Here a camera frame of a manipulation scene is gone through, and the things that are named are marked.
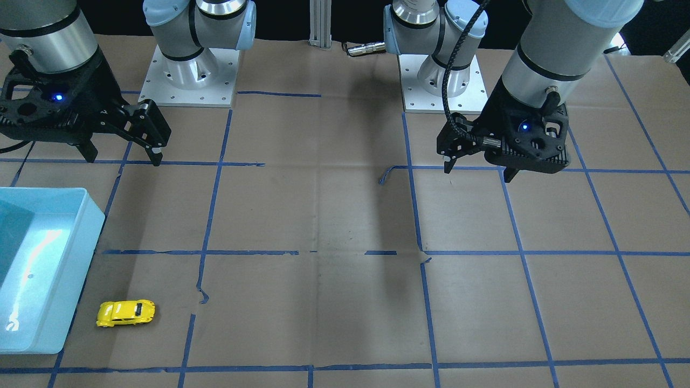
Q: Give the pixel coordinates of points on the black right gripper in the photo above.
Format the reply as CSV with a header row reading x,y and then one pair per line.
x,y
98,81

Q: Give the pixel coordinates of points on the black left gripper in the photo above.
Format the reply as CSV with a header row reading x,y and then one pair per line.
x,y
497,114

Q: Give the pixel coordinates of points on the yellow toy beetle car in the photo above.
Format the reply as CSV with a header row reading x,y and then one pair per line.
x,y
134,312

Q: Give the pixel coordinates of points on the light blue plastic bin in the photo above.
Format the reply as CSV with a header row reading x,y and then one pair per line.
x,y
48,238

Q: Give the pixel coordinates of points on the brown paper table cover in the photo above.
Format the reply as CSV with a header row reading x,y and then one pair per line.
x,y
308,237

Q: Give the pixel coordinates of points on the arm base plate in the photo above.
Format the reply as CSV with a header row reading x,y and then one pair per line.
x,y
422,82
208,80

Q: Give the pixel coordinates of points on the aluminium frame post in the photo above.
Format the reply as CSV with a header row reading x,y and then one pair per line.
x,y
320,24

